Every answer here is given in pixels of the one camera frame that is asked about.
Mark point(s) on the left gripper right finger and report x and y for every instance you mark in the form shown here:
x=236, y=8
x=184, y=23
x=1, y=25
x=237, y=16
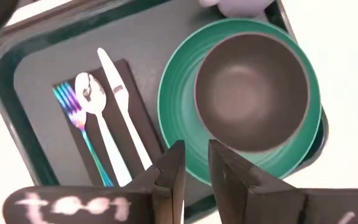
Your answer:
x=244, y=193

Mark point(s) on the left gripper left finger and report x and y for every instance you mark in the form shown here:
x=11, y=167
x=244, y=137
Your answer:
x=169, y=186

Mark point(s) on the green plate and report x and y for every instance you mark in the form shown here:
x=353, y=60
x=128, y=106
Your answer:
x=179, y=102

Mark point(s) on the black napkin with white tag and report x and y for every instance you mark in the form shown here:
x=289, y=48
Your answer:
x=135, y=102

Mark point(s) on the black bowl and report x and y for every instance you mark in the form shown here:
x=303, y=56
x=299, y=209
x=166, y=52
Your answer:
x=250, y=93

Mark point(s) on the grey cup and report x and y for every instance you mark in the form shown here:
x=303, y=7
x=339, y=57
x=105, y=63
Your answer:
x=238, y=7

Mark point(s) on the dark green plastic tray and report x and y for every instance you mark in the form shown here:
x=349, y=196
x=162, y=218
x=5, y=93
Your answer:
x=154, y=40

